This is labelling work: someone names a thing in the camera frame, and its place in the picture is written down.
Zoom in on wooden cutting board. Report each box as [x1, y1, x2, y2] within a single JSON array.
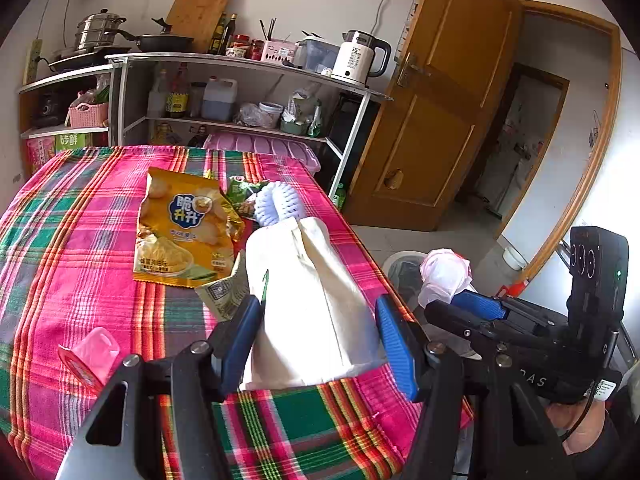
[[165, 0, 236, 53]]

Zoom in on dark oil bottle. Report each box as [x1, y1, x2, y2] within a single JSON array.
[[222, 12, 238, 51], [209, 12, 226, 56]]

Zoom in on cream paper bag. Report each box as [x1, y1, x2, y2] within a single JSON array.
[[239, 217, 388, 392]]

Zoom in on yellow cooking oil bottle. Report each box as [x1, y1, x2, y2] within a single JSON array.
[[150, 122, 181, 146]]

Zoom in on white plastic bottle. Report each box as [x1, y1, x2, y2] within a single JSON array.
[[147, 70, 168, 117]]

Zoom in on pink cardboard box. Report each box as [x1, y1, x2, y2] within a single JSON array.
[[26, 137, 58, 176]]

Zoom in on brass door handle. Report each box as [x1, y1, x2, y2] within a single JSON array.
[[396, 52, 431, 88]]

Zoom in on green cardboard box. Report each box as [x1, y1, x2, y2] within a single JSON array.
[[55, 132, 93, 153]]

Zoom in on pink utensil holder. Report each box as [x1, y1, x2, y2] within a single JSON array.
[[261, 39, 296, 66]]

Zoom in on crumpled clear plastic bag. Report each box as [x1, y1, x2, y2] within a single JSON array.
[[234, 102, 271, 128]]

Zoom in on clear plastic container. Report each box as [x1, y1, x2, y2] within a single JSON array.
[[295, 37, 341, 73]]

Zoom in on steel steamer pot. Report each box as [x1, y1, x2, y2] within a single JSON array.
[[75, 8, 126, 51]]

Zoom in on green food bags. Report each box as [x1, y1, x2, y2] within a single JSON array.
[[280, 87, 323, 138]]

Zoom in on black induction cooker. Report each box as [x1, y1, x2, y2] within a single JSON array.
[[47, 46, 118, 72]]

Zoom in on small green snack packet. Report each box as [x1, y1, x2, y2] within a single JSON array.
[[194, 250, 251, 322]]

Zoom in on white frame kitchen shelf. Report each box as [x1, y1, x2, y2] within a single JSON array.
[[105, 52, 393, 201]]

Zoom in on green pea snack packet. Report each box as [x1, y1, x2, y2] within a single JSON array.
[[222, 175, 271, 221]]

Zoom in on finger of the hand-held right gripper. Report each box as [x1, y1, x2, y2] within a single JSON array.
[[451, 291, 509, 322], [424, 299, 501, 357]]

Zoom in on small black appliance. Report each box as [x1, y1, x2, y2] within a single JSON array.
[[32, 91, 66, 128]]

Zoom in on person's right hand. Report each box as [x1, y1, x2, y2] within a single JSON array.
[[544, 400, 608, 457]]

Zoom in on dark liquid plastic jug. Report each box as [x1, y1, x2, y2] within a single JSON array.
[[201, 76, 238, 122]]

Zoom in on white electric kettle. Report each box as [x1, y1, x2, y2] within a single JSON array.
[[331, 30, 392, 86]]

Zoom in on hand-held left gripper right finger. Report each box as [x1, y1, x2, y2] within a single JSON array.
[[375, 294, 576, 480]]

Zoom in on black kitchen appliance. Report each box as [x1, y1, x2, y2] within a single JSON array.
[[327, 92, 381, 161]]

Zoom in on yellow chips bag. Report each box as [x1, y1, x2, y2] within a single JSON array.
[[132, 166, 246, 289]]

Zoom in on white trash bin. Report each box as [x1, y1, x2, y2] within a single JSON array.
[[382, 250, 476, 321]]

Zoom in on wooden door frame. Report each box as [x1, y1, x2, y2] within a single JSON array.
[[495, 0, 623, 281]]

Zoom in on soy sauce bottle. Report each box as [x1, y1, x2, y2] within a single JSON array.
[[166, 62, 191, 118]]

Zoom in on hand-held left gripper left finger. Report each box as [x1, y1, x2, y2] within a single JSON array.
[[55, 295, 266, 480]]

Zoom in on pink plastic tray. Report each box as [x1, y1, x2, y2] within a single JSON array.
[[202, 132, 321, 171]]

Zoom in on wall measuring strip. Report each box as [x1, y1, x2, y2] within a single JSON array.
[[395, 0, 426, 63]]

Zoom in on black wok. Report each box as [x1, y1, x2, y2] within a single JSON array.
[[120, 17, 195, 53]]

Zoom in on glass jar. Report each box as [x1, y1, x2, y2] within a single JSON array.
[[189, 81, 207, 118]]

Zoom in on pink green plaid tablecloth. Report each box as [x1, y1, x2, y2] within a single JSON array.
[[0, 144, 476, 480]]

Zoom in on red snack wrapper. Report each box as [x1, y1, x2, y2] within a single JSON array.
[[57, 327, 123, 396]]

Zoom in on pink woven basket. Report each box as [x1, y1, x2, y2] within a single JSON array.
[[68, 102, 109, 128]]

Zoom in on wooden door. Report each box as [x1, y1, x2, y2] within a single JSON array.
[[345, 0, 523, 233]]

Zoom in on wall power strip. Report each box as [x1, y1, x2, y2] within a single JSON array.
[[24, 39, 43, 86]]

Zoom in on white plastic tub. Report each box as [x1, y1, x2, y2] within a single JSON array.
[[258, 101, 284, 128]]

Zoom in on white bristle brush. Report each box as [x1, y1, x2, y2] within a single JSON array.
[[252, 180, 306, 226]]

